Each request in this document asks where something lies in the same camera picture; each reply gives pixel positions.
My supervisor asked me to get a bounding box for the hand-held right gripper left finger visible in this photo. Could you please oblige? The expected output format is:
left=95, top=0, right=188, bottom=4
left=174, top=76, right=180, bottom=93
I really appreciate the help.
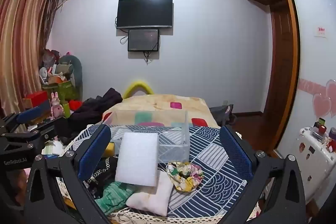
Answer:
left=24, top=124, right=113, bottom=224

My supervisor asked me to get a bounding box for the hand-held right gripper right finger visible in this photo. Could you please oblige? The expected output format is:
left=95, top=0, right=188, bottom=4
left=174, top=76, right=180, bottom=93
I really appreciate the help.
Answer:
left=219, top=125, right=306, bottom=224

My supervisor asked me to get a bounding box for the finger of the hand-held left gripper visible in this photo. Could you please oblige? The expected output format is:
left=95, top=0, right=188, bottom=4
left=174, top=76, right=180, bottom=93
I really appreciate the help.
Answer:
left=0, top=103, right=52, bottom=134
left=5, top=116, right=69, bottom=151

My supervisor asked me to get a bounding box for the black pouch with chain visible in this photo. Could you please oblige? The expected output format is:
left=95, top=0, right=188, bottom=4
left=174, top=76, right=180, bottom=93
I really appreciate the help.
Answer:
left=84, top=156, right=118, bottom=199

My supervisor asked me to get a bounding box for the white foam sponge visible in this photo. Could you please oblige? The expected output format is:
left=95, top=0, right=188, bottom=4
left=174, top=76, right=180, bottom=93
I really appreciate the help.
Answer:
left=115, top=132, right=159, bottom=187

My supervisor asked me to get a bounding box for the green knitted glove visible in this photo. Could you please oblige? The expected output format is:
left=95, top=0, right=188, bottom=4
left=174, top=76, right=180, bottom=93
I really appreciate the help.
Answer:
left=96, top=181, right=138, bottom=216

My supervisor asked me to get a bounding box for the floral fabric scrunchie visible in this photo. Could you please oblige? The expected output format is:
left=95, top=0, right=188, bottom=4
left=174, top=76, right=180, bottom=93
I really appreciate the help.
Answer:
left=166, top=161, right=204, bottom=192

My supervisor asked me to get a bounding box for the clear plastic storage box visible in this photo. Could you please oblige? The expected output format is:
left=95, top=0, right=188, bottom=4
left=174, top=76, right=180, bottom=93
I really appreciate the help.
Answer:
left=109, top=110, right=191, bottom=164

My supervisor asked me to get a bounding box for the white face mask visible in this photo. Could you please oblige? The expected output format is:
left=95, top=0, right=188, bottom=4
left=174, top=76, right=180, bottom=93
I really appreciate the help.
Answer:
left=126, top=170, right=174, bottom=216

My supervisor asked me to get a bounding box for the red box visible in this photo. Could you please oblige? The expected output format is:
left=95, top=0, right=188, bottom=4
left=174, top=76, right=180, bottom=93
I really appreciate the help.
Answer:
left=26, top=91, right=49, bottom=109

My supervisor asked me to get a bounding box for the pink bunny toy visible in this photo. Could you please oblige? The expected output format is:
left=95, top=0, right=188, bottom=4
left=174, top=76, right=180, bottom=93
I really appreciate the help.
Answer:
left=50, top=92, right=65, bottom=119

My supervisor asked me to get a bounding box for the navy patterned cloth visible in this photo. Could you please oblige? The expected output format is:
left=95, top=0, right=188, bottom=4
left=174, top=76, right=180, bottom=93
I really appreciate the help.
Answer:
left=59, top=124, right=248, bottom=222

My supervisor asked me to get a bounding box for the red cloth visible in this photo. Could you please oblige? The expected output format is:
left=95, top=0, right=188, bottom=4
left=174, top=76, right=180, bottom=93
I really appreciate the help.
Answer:
left=69, top=100, right=83, bottom=111

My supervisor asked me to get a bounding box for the green cardboard box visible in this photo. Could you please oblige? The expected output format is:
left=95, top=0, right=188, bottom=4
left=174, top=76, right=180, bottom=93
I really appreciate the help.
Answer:
left=42, top=80, right=76, bottom=102

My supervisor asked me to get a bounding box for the dark bag beside bed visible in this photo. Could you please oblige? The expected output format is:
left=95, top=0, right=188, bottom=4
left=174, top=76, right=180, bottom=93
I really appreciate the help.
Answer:
left=209, top=105, right=237, bottom=126

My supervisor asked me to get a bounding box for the pile of dark clothes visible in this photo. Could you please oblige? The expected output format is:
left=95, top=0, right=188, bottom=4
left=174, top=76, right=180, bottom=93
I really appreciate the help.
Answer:
left=67, top=88, right=123, bottom=138

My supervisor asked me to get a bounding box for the red plastic bag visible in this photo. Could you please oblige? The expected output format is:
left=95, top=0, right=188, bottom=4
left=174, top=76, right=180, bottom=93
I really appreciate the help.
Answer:
left=42, top=49, right=61, bottom=67

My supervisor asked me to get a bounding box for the striped brown curtain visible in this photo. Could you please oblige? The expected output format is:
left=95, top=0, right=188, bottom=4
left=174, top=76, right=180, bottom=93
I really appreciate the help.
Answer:
left=0, top=0, right=65, bottom=119

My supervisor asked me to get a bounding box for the white cabinet with stickers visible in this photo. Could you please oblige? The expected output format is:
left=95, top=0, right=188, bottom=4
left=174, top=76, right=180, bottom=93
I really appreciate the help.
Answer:
left=297, top=127, right=336, bottom=203

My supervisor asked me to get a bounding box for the beige blanket with coloured squares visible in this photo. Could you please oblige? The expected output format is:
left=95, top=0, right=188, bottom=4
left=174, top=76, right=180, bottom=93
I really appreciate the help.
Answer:
left=101, top=94, right=221, bottom=128

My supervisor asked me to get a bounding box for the yellow foam noodle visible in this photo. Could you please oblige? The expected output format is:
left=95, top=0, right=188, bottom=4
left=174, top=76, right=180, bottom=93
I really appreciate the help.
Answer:
left=123, top=80, right=155, bottom=99

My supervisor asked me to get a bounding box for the brown wooden door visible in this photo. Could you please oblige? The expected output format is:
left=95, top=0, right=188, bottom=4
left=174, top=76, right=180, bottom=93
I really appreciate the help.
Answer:
left=263, top=2, right=289, bottom=122

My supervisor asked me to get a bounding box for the white wardrobe door with hearts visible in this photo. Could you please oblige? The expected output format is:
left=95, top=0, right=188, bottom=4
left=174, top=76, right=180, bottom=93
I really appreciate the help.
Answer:
left=276, top=0, right=336, bottom=161

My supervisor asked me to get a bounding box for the hanging cable under monitor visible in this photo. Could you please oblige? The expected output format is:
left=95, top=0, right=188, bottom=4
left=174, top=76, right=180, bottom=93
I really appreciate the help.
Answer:
left=143, top=51, right=154, bottom=65

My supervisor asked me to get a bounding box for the small black wall monitor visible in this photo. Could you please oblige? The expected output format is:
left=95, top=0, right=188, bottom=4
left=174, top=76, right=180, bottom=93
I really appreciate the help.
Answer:
left=127, top=29, right=160, bottom=52

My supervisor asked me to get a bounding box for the wall-mounted black television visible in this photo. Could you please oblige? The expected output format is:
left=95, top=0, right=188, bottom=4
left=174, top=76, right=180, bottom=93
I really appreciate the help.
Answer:
left=117, top=0, right=173, bottom=29

